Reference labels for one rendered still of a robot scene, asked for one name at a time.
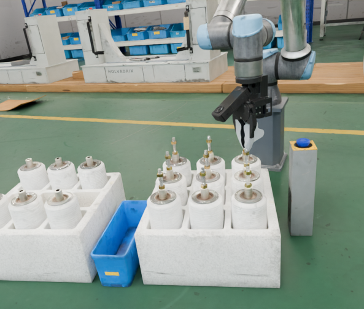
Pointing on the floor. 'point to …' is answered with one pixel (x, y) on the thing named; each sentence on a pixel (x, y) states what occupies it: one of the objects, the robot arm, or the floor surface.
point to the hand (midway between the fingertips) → (244, 146)
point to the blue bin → (119, 246)
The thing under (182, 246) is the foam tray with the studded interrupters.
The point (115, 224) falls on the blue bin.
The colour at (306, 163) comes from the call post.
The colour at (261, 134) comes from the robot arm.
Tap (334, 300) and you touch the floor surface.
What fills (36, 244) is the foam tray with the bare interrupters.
